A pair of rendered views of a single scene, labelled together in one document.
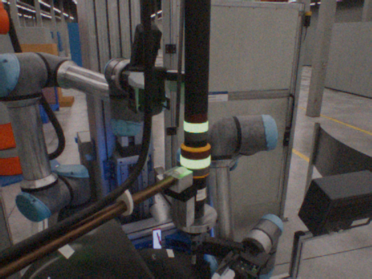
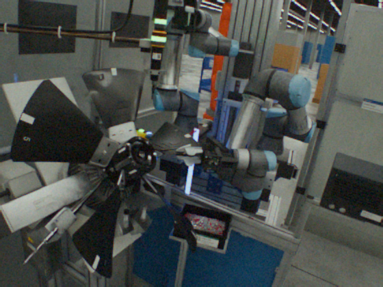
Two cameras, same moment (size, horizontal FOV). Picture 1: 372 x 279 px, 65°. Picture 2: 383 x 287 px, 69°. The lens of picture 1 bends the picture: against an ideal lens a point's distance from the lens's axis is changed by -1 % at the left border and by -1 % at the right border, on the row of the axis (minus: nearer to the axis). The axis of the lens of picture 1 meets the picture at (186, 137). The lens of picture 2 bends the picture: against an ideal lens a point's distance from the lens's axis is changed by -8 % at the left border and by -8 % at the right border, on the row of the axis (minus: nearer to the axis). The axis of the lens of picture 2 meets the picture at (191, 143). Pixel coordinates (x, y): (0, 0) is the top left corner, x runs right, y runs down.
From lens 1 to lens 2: 79 cm
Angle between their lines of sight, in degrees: 41
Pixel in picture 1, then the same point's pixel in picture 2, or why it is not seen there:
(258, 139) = (282, 89)
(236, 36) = not seen: outside the picture
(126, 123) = (192, 48)
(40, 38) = (292, 42)
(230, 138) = (262, 81)
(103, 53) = (238, 23)
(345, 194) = (351, 171)
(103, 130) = (226, 78)
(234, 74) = not seen: outside the picture
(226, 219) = (236, 138)
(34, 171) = (163, 78)
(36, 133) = (171, 57)
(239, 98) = not seen: outside the picture
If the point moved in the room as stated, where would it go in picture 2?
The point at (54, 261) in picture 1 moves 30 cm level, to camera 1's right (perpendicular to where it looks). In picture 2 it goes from (107, 73) to (159, 92)
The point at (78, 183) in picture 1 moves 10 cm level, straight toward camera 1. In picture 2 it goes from (188, 100) to (180, 102)
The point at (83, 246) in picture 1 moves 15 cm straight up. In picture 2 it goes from (121, 76) to (124, 33)
